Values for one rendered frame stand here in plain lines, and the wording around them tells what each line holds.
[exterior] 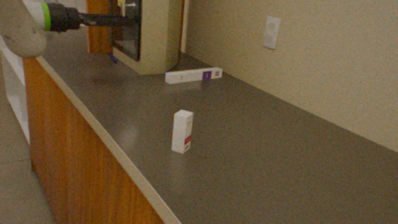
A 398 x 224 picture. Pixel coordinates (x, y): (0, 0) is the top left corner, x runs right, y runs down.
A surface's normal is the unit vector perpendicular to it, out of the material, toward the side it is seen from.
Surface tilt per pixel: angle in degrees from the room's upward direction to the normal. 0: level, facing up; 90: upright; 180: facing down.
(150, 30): 90
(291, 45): 90
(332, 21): 90
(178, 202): 0
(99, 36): 90
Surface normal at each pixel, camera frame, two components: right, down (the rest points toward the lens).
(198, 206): 0.10, -0.92
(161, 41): 0.53, 0.37
